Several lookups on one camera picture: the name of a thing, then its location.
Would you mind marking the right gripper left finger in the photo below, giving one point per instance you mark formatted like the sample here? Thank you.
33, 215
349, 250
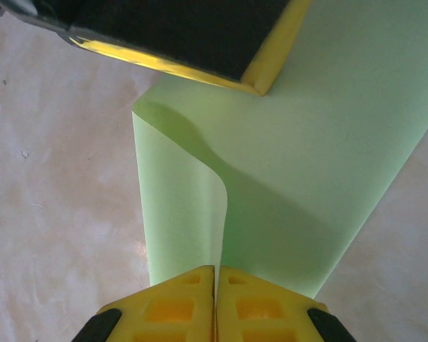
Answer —
164, 313

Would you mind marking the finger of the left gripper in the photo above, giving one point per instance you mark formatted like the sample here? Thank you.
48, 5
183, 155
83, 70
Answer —
164, 32

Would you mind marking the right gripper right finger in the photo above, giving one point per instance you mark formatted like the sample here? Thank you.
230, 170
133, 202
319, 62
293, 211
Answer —
264, 313

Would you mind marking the green paper sheet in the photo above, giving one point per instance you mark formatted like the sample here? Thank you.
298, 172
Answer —
271, 160

